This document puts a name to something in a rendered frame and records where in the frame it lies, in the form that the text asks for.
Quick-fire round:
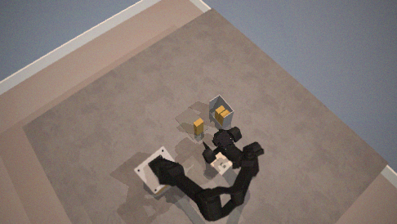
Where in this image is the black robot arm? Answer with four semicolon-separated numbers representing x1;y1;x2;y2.
148;129;265;221

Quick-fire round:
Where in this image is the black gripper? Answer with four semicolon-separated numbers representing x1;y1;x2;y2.
202;127;242;164

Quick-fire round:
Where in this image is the grey open bin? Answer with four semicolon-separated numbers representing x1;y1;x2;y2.
209;95;234;129

